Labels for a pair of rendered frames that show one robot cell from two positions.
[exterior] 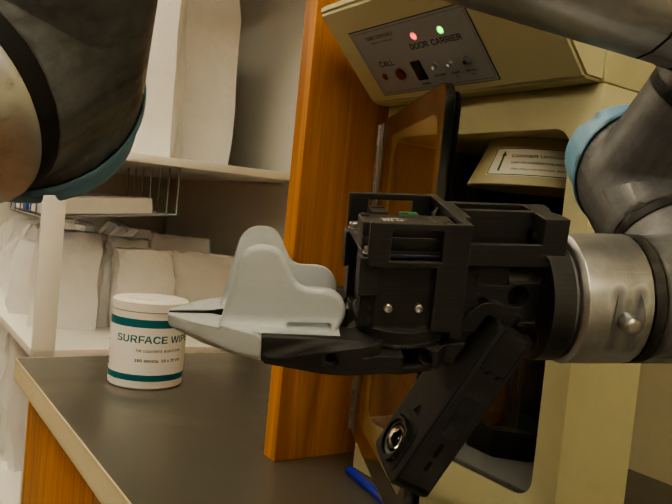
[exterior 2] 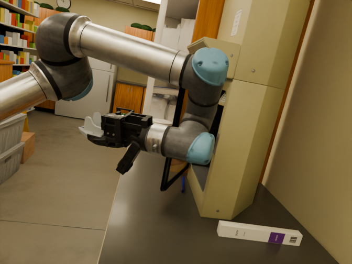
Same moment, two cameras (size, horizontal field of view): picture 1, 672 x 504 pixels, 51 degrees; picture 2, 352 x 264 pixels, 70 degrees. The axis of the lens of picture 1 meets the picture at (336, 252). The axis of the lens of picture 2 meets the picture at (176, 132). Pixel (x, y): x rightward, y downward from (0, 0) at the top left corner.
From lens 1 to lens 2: 46 cm
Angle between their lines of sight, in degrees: 27
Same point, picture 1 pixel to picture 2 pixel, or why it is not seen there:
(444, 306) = (117, 135)
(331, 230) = not seen: hidden behind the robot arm
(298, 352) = (91, 139)
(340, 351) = (96, 140)
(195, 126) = not seen: hidden behind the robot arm
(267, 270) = (89, 121)
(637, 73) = (249, 76)
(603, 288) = (150, 137)
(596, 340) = (149, 149)
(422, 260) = (112, 124)
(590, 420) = (221, 177)
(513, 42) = not seen: hidden behind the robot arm
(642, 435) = (289, 193)
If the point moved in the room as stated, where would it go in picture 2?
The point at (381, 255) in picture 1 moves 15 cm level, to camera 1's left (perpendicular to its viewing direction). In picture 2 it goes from (103, 122) to (61, 108)
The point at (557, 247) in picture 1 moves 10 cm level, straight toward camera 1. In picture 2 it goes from (144, 126) to (106, 128)
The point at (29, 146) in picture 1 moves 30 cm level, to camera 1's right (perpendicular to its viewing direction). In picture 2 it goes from (52, 92) to (147, 122)
